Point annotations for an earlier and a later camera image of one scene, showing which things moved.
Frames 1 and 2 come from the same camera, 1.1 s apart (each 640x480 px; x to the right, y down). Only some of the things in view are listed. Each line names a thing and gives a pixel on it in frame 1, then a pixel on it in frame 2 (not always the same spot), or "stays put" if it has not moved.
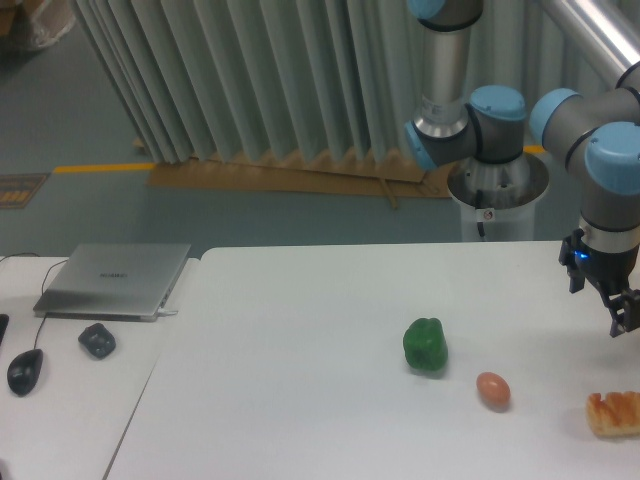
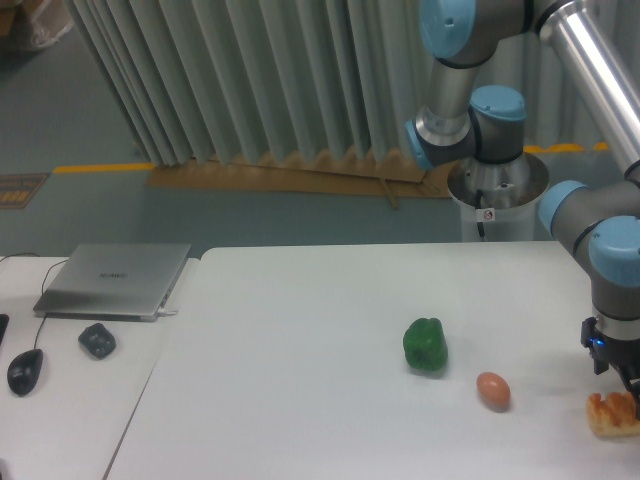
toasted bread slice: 615,416 stays put
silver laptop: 120,282 stays put
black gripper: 611,271 → 621,353
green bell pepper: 425,344 stays put
